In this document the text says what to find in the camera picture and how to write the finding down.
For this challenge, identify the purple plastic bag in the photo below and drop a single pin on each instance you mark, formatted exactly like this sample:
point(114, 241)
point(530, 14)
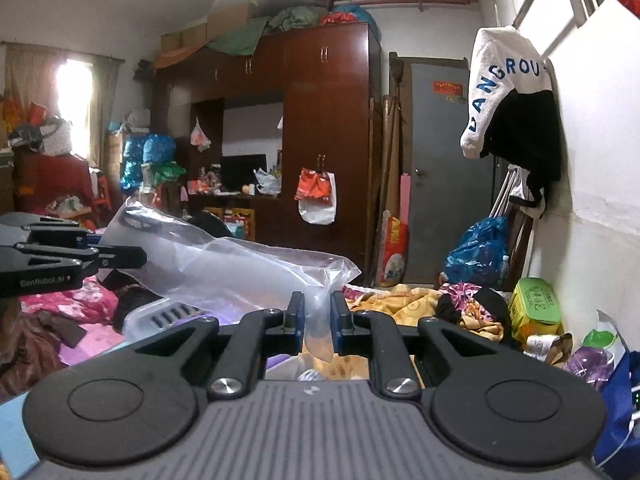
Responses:
point(590, 365)

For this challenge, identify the green cloth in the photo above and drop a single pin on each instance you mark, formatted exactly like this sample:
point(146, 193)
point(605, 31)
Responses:
point(245, 35)

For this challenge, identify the beige curtain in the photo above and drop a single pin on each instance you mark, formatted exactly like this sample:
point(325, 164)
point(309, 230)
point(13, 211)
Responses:
point(107, 110)

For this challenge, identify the black clothing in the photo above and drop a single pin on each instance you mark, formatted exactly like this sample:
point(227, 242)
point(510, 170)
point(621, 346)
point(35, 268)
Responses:
point(207, 222)

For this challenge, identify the white crumpled plastic bag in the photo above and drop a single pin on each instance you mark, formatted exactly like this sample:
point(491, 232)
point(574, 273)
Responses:
point(267, 182)

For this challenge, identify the window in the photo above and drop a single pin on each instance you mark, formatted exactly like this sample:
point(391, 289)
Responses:
point(75, 105)

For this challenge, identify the green plastic bag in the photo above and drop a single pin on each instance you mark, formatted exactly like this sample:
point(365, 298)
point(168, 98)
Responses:
point(170, 172)

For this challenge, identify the red door label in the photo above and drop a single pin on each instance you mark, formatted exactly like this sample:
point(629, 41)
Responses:
point(447, 87)

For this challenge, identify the blue tote bag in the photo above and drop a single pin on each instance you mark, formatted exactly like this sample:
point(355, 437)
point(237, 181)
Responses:
point(620, 410)

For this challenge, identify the black cloth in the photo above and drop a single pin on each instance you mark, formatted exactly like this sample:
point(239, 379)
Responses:
point(490, 310)

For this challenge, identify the clear plastic bag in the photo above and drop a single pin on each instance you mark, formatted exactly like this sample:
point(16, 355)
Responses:
point(225, 265)

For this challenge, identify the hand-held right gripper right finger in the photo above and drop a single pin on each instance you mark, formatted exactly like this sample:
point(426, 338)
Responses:
point(337, 320)

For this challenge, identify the white green plastic packet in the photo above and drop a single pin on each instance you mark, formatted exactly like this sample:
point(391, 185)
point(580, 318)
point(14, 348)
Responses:
point(602, 337)

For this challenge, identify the blue patterned plastic bag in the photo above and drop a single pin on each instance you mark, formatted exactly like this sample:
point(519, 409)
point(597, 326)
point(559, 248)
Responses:
point(132, 165)
point(160, 147)

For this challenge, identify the pink floral blanket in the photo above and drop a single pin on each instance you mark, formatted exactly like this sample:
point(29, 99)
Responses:
point(75, 305)

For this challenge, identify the white lettered sweater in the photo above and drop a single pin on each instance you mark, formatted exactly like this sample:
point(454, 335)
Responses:
point(487, 50)

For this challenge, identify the pink board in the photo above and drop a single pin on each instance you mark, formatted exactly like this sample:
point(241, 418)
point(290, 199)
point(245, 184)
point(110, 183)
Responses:
point(405, 197)

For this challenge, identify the small white hanging bag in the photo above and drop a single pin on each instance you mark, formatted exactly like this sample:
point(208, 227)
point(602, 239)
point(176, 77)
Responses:
point(200, 135)

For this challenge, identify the cardboard box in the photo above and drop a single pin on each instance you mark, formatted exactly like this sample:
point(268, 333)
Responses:
point(182, 37)
point(230, 20)

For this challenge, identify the brown wooden wardrobe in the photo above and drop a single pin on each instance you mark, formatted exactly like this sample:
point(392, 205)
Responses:
point(320, 110)

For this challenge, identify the red printed sack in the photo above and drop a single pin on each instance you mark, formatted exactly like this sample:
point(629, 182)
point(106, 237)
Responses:
point(392, 255)

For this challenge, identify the grey door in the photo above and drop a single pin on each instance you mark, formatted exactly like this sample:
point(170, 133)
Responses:
point(440, 160)

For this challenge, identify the white patterned bag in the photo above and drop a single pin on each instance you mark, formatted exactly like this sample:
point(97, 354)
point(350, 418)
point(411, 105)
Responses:
point(57, 137)

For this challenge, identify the black hanging garment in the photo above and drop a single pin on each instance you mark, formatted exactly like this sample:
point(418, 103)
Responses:
point(525, 135)

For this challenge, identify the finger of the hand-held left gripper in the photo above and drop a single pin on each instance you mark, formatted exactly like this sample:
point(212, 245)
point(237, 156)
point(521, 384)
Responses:
point(120, 257)
point(65, 236)

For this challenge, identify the red orange plastic bag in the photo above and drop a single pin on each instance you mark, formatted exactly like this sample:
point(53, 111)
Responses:
point(312, 185)

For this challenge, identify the yellow blanket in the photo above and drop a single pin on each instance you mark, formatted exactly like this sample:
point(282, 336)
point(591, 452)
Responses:
point(400, 305)

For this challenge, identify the wooden planks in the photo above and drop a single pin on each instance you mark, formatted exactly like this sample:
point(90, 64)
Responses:
point(390, 160)

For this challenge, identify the black television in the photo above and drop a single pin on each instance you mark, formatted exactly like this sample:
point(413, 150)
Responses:
point(240, 172)

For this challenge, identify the white window frame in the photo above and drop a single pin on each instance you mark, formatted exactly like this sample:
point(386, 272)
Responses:
point(565, 0)

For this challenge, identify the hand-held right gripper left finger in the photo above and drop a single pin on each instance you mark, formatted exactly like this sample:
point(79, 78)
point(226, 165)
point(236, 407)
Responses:
point(299, 320)

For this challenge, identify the white plastic basket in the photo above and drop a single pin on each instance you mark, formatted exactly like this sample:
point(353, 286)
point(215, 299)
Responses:
point(150, 320)

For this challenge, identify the white shopping bag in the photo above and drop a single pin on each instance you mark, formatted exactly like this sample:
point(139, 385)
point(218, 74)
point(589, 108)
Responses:
point(315, 214)

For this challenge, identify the white folding rack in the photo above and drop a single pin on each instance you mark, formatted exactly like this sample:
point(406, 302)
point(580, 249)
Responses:
point(505, 190)

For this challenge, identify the purple floral cloth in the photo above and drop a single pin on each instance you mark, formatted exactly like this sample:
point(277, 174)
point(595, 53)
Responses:
point(460, 292)

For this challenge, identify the green box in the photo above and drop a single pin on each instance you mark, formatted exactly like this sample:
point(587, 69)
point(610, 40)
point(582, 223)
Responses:
point(535, 305)

